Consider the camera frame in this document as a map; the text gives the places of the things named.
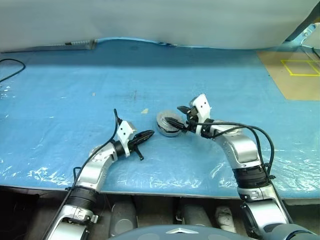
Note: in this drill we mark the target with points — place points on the motor housing with copper windings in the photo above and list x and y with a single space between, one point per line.
170 133

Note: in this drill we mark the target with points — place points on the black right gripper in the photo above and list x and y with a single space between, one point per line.
192 117

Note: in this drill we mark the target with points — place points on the brown cardboard sheet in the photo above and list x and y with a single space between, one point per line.
275 75

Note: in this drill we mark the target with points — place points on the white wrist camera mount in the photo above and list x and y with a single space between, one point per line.
125 131
202 106

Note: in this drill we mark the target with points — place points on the blue plastic-covered table mat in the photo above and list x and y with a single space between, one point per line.
75 87

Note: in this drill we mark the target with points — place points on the small tan tape scrap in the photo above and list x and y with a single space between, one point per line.
144 111

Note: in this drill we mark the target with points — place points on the white crumpled cloth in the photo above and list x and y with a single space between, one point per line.
225 217

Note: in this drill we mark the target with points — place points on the grey robot torso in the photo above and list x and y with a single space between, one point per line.
175 232

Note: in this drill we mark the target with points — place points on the grey rounded cylinder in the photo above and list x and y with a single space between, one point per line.
123 215
193 212

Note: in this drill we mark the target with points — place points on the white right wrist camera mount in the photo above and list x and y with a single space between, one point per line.
202 106

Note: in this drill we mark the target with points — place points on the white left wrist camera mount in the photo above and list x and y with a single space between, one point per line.
125 131

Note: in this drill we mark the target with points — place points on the yellow tape square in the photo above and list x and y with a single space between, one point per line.
286 66

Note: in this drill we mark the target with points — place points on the white backdrop sheet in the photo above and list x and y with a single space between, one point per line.
160 20

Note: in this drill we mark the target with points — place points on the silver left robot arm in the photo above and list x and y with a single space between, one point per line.
95 170

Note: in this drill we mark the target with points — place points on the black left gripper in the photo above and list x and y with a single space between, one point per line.
133 144

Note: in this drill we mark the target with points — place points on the teal metal frame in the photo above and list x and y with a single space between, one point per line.
310 27

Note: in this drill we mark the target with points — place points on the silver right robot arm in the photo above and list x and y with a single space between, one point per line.
240 150

